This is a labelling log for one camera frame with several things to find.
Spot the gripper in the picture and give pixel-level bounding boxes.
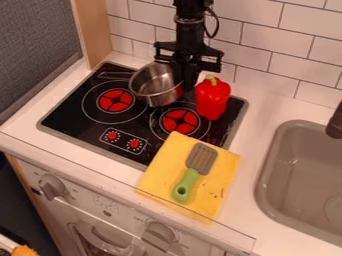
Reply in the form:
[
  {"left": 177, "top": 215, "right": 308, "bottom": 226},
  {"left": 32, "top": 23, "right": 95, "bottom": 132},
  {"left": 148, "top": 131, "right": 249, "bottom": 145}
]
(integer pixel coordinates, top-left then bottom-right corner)
[{"left": 152, "top": 40, "right": 226, "bottom": 96}]

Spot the silver pot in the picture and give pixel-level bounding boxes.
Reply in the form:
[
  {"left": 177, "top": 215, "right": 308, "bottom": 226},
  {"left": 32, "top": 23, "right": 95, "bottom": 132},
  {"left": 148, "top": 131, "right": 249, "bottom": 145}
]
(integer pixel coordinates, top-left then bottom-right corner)
[{"left": 128, "top": 61, "right": 186, "bottom": 108}]

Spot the red toy pepper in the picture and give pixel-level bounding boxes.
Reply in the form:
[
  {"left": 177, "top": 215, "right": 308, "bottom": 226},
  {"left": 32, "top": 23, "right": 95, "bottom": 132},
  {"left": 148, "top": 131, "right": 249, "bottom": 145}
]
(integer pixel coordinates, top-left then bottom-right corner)
[{"left": 193, "top": 74, "right": 233, "bottom": 121}]

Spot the toy stove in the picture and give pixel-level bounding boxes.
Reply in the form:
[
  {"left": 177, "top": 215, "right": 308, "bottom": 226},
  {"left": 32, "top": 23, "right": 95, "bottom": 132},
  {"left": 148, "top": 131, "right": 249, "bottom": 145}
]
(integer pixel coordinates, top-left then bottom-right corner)
[{"left": 36, "top": 60, "right": 250, "bottom": 172}]

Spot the grey and green spatula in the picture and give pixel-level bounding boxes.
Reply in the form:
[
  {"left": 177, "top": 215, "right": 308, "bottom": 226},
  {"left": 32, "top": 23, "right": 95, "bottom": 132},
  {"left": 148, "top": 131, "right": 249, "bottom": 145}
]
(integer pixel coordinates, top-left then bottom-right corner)
[{"left": 171, "top": 142, "right": 220, "bottom": 204}]

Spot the yellow cloth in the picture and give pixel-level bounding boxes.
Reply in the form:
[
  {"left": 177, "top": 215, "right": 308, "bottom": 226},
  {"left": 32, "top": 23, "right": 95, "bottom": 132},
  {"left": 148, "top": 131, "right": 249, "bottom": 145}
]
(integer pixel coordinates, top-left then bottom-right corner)
[{"left": 134, "top": 130, "right": 242, "bottom": 221}]

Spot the toy sink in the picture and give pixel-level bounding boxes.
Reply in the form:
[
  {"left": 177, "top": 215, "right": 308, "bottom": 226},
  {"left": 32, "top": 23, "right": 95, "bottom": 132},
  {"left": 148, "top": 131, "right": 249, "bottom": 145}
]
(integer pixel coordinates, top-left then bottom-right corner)
[{"left": 253, "top": 119, "right": 342, "bottom": 248}]

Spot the tap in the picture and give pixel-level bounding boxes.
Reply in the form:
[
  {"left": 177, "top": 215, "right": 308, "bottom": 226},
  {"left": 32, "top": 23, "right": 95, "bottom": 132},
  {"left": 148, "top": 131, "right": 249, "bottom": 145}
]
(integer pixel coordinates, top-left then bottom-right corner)
[{"left": 324, "top": 99, "right": 342, "bottom": 140}]

